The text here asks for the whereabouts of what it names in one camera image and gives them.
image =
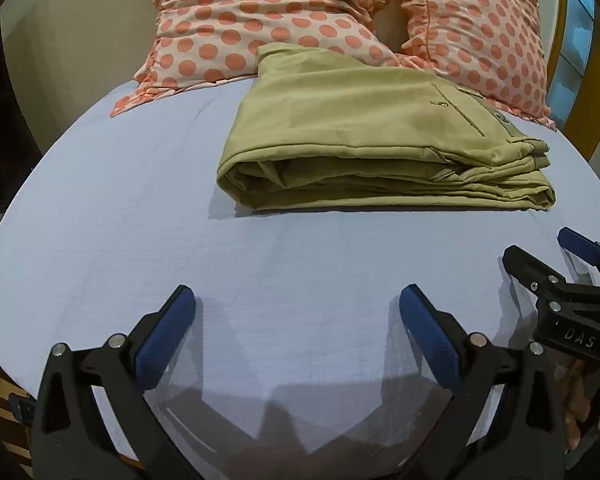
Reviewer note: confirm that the yellow wooden headboard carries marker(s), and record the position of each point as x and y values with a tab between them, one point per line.
555	15

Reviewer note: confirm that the orange polka dot pillow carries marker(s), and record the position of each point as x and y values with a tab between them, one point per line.
475	30
240	25

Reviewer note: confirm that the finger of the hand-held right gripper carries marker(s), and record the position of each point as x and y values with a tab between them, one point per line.
527	266
577	243

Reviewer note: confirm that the person's right hand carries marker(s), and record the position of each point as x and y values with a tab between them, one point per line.
572	400

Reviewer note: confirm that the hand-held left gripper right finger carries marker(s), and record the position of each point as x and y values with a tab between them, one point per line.
430	340

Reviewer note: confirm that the khaki pants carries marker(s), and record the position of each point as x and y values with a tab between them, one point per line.
360	135

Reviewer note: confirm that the light blue bed sheet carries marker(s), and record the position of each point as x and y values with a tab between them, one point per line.
154	220

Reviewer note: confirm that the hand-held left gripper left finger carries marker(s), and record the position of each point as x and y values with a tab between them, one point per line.
162	340

